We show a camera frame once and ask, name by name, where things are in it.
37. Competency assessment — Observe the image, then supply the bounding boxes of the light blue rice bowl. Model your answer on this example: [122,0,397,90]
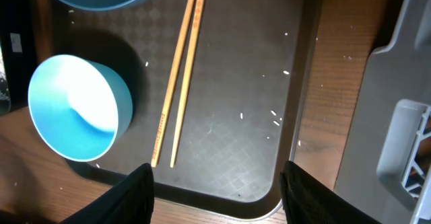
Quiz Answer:
[28,54,133,162]

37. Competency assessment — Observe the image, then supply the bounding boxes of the right wooden chopstick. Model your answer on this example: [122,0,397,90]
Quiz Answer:
[170,0,205,168]

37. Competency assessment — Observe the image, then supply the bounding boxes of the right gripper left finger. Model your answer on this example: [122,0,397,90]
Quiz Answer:
[63,163,155,224]

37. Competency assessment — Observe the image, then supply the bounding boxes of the grey dishwasher rack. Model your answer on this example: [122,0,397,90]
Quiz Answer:
[335,0,430,223]

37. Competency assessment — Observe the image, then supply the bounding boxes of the brown serving tray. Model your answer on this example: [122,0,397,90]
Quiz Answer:
[52,0,322,220]

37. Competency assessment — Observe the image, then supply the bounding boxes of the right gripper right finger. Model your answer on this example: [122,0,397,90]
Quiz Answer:
[279,161,379,224]

